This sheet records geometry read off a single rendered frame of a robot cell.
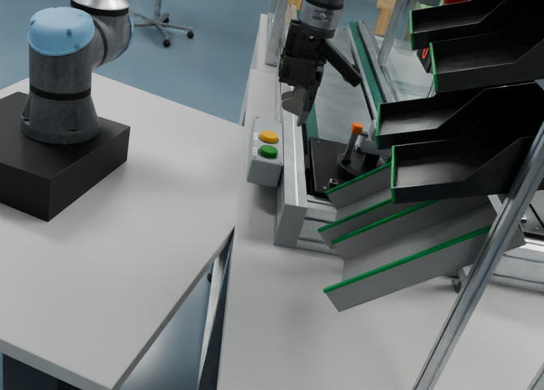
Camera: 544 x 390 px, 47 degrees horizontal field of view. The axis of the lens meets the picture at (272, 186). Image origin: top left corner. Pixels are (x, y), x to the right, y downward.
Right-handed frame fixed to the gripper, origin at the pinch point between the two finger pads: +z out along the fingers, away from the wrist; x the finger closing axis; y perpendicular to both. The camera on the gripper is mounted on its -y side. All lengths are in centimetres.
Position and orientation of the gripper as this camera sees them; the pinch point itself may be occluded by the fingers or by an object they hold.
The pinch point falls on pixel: (303, 120)
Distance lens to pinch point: 130.6
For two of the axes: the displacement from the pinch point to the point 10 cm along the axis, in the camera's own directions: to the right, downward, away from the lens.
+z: -2.1, 8.3, 5.1
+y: -9.8, -1.9, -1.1
